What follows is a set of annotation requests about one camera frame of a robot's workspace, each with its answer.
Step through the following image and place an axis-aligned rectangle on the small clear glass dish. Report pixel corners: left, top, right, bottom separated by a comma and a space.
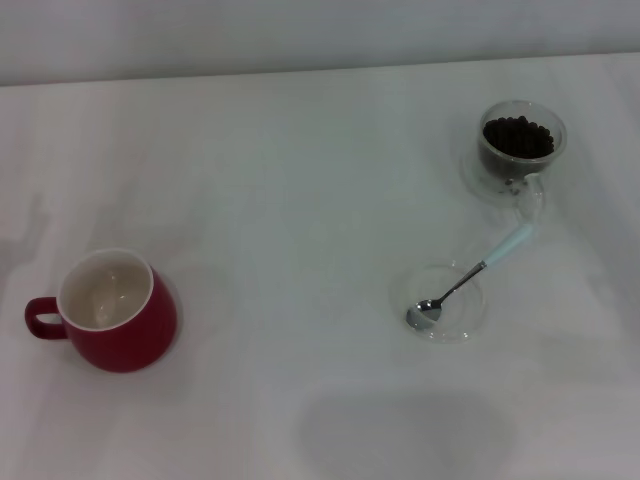
388, 259, 488, 345

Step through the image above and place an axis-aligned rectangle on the clear glass cup with handle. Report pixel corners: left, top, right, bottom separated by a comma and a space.
477, 100, 569, 226

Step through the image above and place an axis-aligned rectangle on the blue-handled metal spoon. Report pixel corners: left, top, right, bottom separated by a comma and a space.
405, 223, 535, 331

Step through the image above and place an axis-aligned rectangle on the red ceramic mug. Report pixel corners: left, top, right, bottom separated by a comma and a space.
24, 247, 180, 374

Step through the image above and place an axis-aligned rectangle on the pile of coffee beans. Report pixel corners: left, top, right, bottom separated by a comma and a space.
481, 115, 555, 179

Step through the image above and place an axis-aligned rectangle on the clear glass saucer under cup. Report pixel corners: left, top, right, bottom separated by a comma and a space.
459, 143, 551, 207

